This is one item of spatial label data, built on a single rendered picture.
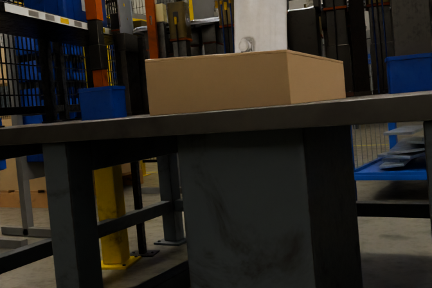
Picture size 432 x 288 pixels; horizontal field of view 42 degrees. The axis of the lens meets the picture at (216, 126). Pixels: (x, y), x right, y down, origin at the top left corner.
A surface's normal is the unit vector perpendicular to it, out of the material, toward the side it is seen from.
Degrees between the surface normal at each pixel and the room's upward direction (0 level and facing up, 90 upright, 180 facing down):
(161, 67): 90
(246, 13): 87
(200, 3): 90
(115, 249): 90
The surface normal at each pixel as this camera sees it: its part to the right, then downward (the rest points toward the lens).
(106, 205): -0.26, 0.06
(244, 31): -0.65, 0.04
